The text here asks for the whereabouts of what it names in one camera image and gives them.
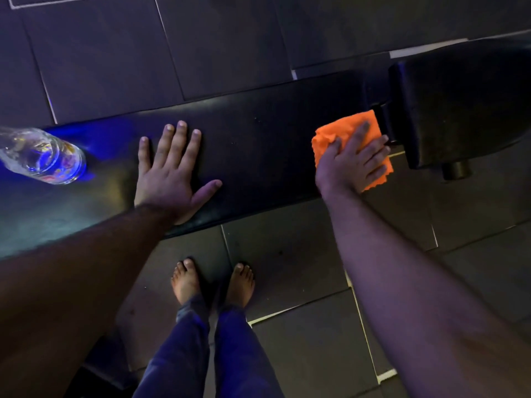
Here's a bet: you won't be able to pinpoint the person's right forearm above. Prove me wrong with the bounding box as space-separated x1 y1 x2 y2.
321 190 531 398

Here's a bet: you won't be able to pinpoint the orange cleaning cloth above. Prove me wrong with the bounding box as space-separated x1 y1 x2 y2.
311 109 394 192

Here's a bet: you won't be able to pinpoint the person's left forearm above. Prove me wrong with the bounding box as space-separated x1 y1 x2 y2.
0 204 177 398

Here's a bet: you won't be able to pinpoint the person's blue jeans leg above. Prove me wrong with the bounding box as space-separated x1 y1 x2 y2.
132 295 210 398
214 304 285 398

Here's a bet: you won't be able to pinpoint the person's left blue jeans leg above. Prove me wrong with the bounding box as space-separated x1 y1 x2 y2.
132 295 210 398

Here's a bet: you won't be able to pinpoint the person's foot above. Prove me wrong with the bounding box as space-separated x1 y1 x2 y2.
225 263 256 310
171 258 201 306

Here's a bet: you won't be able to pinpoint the person's left hand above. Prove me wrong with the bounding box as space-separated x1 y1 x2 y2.
134 121 223 226

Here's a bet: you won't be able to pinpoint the black padded bench seat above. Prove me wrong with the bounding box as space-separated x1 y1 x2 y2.
388 35 531 181

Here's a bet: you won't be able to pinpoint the person's right blue jeans leg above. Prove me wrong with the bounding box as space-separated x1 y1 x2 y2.
214 304 285 398

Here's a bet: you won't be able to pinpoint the person's right foot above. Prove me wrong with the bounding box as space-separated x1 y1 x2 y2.
225 263 256 310

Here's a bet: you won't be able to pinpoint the person's left foot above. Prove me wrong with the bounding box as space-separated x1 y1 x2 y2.
171 258 201 306

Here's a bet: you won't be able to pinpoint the clear plastic water bottle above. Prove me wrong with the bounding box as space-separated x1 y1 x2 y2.
0 127 87 185

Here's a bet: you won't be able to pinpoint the person's right hand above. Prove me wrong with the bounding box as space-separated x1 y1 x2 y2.
315 121 391 199

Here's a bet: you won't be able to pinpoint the black padded gym bench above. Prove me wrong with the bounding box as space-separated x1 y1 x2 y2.
0 70 399 261

